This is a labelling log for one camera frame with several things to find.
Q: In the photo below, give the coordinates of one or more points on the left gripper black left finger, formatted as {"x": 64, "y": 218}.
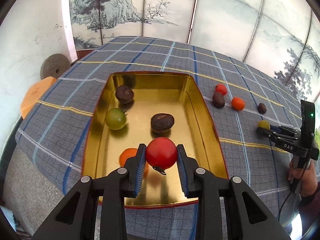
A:
{"x": 75, "y": 215}

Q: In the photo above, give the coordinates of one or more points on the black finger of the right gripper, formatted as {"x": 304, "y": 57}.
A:
{"x": 268, "y": 133}
{"x": 282, "y": 129}

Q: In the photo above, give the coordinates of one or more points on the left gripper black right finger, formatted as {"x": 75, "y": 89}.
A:
{"x": 247, "y": 217}

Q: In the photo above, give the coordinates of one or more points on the green round fruit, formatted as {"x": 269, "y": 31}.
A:
{"x": 263, "y": 124}

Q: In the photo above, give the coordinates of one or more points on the dark brown passion fruit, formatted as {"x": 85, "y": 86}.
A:
{"x": 262, "y": 108}
{"x": 162, "y": 122}

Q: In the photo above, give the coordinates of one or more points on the orange tangerine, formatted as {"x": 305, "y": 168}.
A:
{"x": 237, "y": 103}
{"x": 128, "y": 153}

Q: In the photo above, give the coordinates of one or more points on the small dark brown fruit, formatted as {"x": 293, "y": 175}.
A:
{"x": 218, "y": 100}

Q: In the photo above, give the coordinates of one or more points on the red orange small fruit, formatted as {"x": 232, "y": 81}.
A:
{"x": 221, "y": 88}

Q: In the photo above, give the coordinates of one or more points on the red tomato fruit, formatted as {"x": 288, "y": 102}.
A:
{"x": 161, "y": 154}

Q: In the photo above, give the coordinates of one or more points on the person right hand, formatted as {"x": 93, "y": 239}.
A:
{"x": 307, "y": 178}

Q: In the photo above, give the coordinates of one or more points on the grey plaid tablecloth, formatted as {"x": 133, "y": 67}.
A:
{"x": 53, "y": 134}

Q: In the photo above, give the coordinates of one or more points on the painted folding screen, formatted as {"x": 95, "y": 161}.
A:
{"x": 277, "y": 37}

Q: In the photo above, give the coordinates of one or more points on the green fruit in tin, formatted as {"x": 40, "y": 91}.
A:
{"x": 115, "y": 119}

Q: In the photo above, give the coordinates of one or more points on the red gold toffee tin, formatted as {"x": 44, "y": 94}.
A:
{"x": 154, "y": 92}

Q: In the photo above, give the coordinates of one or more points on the dark fruit in tin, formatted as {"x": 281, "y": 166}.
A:
{"x": 124, "y": 94}

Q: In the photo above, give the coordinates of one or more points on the orange plastic stool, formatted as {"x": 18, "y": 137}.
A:
{"x": 34, "y": 93}

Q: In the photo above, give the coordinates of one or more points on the round stone millstone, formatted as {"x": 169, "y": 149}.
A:
{"x": 54, "y": 66}

